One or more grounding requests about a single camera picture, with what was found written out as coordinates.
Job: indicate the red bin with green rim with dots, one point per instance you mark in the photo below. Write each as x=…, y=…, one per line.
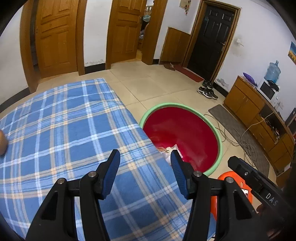
x=168, y=124

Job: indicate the brown slipper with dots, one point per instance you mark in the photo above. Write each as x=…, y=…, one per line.
x=169, y=66

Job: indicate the purple bag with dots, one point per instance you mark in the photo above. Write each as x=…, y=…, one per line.
x=250, y=79

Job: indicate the black sneakers pair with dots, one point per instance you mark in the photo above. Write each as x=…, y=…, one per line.
x=207, y=90

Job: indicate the red door mat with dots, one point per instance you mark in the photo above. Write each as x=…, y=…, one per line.
x=188, y=73

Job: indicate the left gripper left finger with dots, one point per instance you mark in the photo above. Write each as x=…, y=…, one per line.
x=55, y=219

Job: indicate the red apple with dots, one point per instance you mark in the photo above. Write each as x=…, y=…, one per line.
x=3, y=143

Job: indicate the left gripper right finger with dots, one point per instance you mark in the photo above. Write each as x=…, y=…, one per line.
x=237, y=218

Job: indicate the wall electrical panel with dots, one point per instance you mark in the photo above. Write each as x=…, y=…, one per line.
x=185, y=4

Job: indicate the blue water jug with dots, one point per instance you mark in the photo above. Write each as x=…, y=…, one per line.
x=273, y=72

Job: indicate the person right hand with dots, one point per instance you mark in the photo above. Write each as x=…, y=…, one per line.
x=277, y=230

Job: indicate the middle wooden door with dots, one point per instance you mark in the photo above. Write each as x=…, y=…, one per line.
x=125, y=28

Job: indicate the left wooden door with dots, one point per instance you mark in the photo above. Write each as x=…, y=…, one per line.
x=55, y=37

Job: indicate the wooden shoe cabinet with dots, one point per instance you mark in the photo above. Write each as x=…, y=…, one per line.
x=175, y=46

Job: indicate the black entrance door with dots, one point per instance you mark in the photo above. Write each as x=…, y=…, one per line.
x=210, y=41

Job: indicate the wooden door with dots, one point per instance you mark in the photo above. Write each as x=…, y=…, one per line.
x=55, y=37
x=125, y=28

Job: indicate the blue plaid tablecloth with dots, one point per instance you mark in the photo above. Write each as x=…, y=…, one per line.
x=66, y=132

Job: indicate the clear plastic tissue pack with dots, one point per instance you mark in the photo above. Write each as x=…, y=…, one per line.
x=166, y=152

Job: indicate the white microwave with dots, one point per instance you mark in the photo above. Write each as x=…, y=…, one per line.
x=269, y=93

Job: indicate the orange plastic stool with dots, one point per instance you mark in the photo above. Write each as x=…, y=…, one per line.
x=233, y=182

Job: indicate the wooden sideboard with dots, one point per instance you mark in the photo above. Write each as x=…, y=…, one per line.
x=263, y=121

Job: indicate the grey floor mat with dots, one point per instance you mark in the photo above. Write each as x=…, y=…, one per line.
x=235, y=133

